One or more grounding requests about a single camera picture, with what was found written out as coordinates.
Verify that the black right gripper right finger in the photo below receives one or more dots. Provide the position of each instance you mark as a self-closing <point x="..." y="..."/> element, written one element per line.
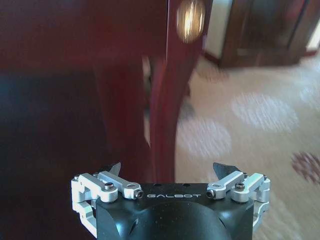
<point x="240" y="186"/>

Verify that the dark red wooden table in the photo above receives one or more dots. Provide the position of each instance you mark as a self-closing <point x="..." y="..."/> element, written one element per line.
<point x="105" y="82"/>

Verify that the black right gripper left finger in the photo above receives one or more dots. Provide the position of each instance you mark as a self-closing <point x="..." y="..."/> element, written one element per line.
<point x="107" y="185"/>

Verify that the dark brown wooden cabinet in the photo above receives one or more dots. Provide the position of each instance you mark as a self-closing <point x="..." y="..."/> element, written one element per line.
<point x="262" y="30"/>

